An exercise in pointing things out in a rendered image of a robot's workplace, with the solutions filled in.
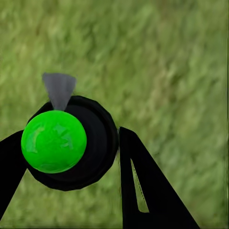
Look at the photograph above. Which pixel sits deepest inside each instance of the pesticide atomizer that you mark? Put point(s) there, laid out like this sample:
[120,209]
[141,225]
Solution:
[72,141]

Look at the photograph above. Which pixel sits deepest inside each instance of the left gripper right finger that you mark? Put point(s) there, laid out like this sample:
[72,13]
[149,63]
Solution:
[166,210]

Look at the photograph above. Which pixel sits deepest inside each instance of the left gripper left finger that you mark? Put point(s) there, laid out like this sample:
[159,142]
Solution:
[12,168]

